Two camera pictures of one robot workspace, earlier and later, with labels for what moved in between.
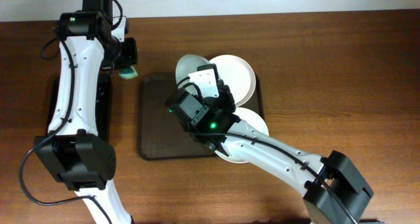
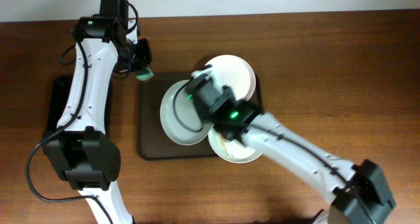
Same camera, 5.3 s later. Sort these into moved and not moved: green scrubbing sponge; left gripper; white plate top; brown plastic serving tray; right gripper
Moved: green scrubbing sponge; left gripper
Not moved: right gripper; white plate top; brown plastic serving tray
